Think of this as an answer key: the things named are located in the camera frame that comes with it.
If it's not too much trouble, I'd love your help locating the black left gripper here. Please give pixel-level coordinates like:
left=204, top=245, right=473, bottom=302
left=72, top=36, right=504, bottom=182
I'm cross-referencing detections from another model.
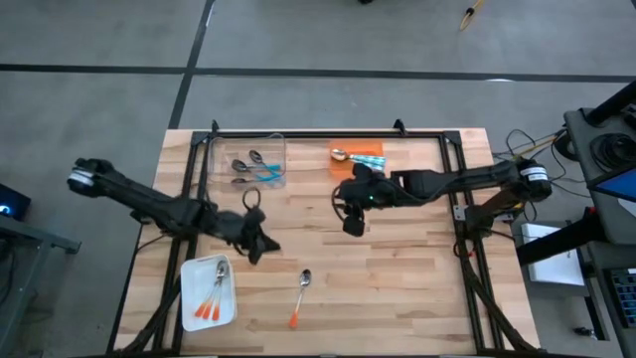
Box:
left=232, top=206, right=282, bottom=266

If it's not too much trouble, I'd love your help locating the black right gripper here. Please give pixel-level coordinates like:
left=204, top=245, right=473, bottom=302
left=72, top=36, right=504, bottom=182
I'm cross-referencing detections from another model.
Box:
left=336, top=162, right=395, bottom=238

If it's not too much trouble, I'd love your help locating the orange plastic container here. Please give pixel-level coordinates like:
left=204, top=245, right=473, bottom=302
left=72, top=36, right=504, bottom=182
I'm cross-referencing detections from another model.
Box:
left=327, top=139, right=387, bottom=180

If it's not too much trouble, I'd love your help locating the white plastic container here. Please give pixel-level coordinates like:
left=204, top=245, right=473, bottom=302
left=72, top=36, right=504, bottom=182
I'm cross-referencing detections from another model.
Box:
left=179, top=254, right=238, bottom=333

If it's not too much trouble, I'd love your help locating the clear plastic container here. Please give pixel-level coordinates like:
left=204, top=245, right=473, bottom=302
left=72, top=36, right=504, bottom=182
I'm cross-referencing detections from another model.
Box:
left=208, top=131, right=288, bottom=190

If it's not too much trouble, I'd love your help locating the black cart beam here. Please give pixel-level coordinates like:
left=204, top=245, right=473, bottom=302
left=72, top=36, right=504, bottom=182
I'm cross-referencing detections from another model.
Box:
left=515, top=206, right=600, bottom=268

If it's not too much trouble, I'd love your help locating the white flat box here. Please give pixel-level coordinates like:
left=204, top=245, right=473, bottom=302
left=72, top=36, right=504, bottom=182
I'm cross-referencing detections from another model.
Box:
left=520, top=222, right=586, bottom=287

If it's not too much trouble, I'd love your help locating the grey metal stand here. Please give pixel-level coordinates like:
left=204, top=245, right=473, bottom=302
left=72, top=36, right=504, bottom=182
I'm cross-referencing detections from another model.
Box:
left=0, top=213, right=81, bottom=358

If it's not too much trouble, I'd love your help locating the grey equipment cart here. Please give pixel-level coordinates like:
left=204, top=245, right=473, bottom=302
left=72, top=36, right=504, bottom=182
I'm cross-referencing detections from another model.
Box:
left=563, top=106, right=636, bottom=250

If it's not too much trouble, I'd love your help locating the black device with blue light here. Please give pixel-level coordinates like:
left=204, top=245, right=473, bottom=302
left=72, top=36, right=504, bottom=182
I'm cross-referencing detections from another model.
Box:
left=0, top=182, right=32, bottom=223

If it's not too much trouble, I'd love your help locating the laptop with blue screen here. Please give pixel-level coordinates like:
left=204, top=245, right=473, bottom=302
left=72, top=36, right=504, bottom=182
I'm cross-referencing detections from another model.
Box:
left=585, top=166, right=636, bottom=205

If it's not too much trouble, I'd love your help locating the black slanted pole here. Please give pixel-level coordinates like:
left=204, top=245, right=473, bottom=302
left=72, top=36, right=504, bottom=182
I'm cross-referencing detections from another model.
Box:
left=583, top=82, right=636, bottom=125

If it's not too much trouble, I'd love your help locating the keyboard with coloured keys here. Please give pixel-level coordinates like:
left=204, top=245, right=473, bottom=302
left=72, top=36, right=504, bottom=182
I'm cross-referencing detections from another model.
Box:
left=608, top=268, right=636, bottom=329

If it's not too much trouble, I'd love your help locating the black aluminium table frame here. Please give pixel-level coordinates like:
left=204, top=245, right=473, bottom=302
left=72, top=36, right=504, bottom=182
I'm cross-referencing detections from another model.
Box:
left=111, top=118, right=546, bottom=358

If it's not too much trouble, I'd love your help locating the yellow hanging power cord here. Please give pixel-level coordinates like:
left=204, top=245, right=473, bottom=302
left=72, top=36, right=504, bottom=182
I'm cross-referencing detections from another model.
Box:
left=459, top=0, right=486, bottom=33

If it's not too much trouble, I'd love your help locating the black floor cable bundle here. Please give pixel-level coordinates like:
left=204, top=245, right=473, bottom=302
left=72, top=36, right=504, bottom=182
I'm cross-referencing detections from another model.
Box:
left=491, top=127, right=577, bottom=200

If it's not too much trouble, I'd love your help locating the coiled black cable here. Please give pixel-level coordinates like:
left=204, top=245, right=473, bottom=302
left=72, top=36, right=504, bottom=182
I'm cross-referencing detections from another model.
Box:
left=588, top=131, right=636, bottom=173

